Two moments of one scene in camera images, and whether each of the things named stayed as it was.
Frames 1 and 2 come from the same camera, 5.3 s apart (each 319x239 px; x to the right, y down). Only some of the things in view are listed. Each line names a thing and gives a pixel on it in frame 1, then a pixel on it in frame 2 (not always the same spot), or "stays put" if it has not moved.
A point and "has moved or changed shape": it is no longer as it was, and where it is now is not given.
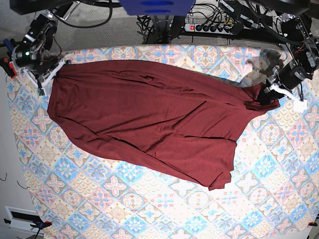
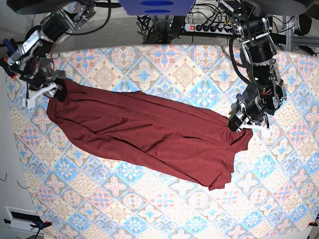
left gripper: x=38 y=60 → x=39 y=84
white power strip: x=206 y=28 stays put
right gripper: x=284 y=80 → x=249 y=113
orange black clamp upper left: x=8 y=66 stays put
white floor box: x=21 y=218 stays put
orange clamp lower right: x=312 y=224 stays put
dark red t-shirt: x=185 y=121 has moved or changed shape
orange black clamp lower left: x=39 y=223 stays put
